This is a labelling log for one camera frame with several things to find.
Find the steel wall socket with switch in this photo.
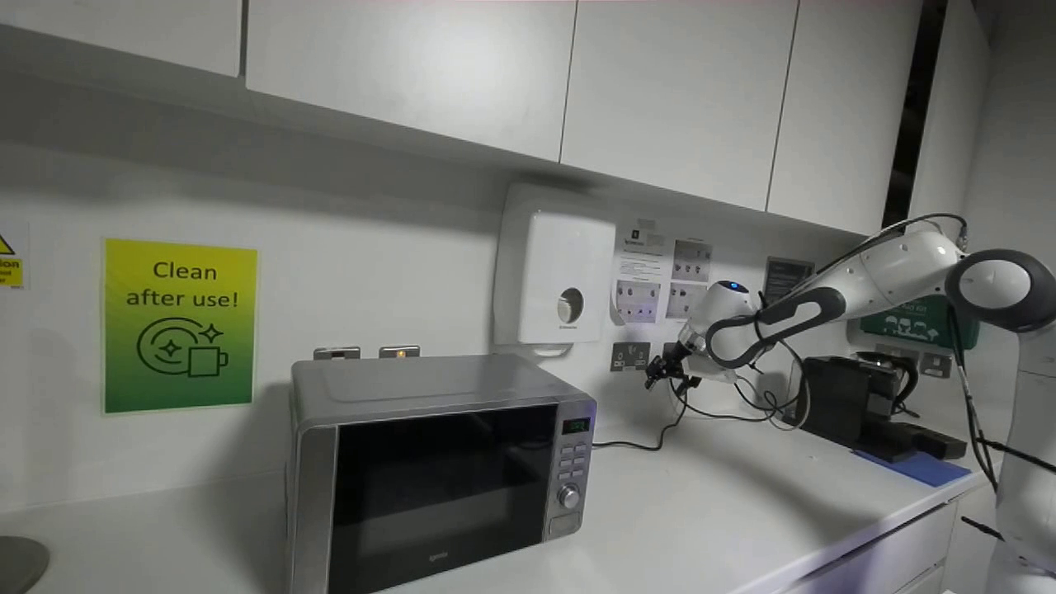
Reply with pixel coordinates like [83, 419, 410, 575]
[611, 341, 652, 374]

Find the silver microwave oven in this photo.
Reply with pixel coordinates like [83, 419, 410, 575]
[286, 353, 599, 594]

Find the green clean after use poster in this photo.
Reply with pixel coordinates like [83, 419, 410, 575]
[101, 239, 262, 415]

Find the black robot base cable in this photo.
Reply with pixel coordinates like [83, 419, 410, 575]
[951, 346, 1056, 490]

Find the black looped gripper cable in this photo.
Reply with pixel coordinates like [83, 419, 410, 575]
[687, 338, 807, 429]

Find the dark wall plaque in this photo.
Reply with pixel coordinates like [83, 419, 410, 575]
[766, 258, 818, 308]

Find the yellow warning sign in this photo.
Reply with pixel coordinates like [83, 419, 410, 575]
[0, 231, 27, 295]

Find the green wall sign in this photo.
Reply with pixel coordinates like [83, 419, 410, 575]
[843, 295, 982, 356]

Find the white paper towel dispenser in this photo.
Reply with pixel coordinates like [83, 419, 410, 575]
[487, 182, 621, 363]

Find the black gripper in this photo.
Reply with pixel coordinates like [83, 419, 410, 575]
[644, 341, 709, 398]

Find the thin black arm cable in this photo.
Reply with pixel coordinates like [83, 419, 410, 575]
[818, 211, 972, 278]

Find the black microwave power cable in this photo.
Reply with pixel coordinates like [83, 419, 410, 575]
[590, 383, 693, 456]

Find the white wall cabinet door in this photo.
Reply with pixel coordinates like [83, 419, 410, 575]
[766, 0, 926, 239]
[0, 0, 247, 80]
[557, 0, 802, 215]
[240, 0, 579, 166]

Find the small grid wall notice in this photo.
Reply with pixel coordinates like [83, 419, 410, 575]
[670, 239, 717, 322]

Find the black coffee machine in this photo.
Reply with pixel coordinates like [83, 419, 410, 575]
[791, 353, 970, 461]

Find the white paper wall notice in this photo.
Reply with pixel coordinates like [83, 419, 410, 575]
[611, 222, 676, 331]

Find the blue cloth mat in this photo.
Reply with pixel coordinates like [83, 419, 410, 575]
[884, 446, 978, 488]

